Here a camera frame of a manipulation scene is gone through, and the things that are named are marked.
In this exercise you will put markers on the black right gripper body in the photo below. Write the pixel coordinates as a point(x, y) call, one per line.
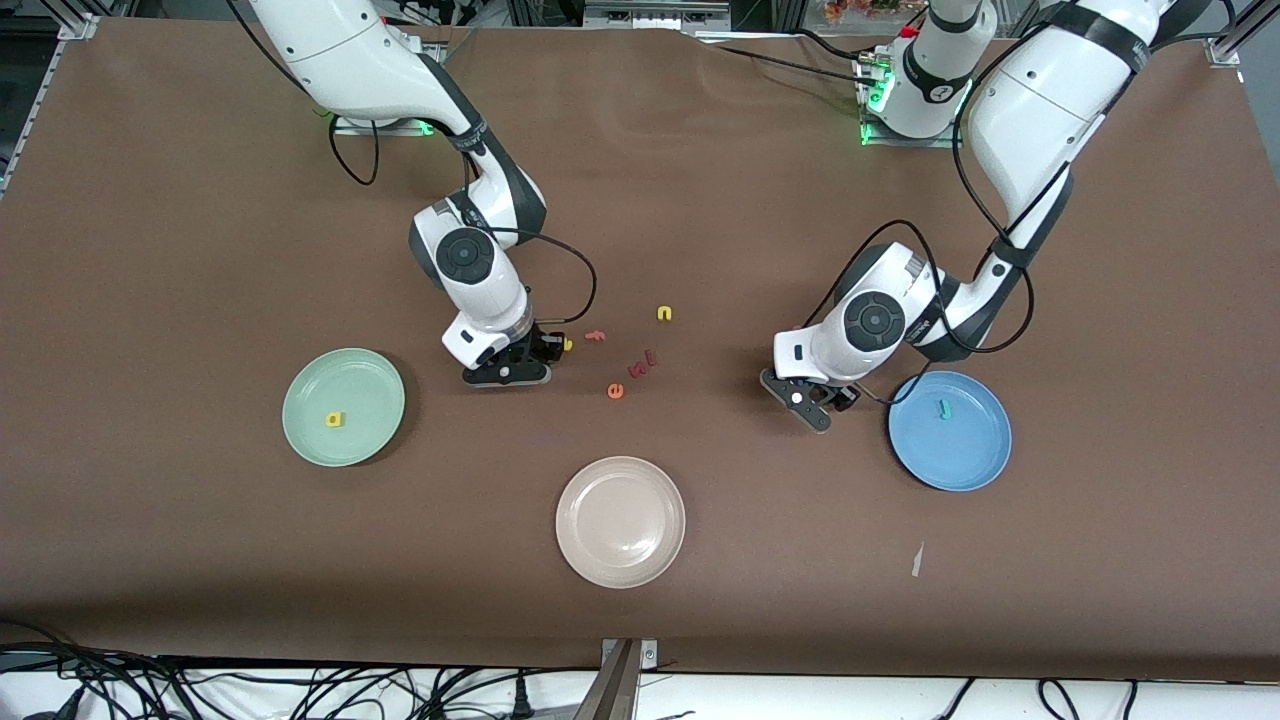
point(541, 346)

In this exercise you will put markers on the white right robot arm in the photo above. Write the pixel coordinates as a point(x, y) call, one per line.
point(350, 60)

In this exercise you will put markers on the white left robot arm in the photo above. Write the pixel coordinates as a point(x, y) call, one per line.
point(1040, 110)

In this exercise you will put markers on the blue plastic plate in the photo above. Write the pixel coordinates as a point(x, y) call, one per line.
point(950, 450)

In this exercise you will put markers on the grey torn tape scrap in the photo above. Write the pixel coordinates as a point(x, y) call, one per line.
point(917, 562)

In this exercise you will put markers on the light green plastic plate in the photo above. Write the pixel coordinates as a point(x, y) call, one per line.
point(345, 385)

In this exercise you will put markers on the beige plastic plate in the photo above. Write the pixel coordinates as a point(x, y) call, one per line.
point(620, 522)

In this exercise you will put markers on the brown table cover sheet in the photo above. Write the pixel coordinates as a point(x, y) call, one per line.
point(200, 250)

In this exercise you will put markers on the orange dried flower bunch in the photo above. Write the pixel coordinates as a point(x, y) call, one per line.
point(865, 10)

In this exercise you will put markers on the aluminium profile post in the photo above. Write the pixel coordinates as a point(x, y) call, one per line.
point(618, 685)

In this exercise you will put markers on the aluminium table frame rail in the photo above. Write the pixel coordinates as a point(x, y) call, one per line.
point(1240, 30)
point(40, 90)

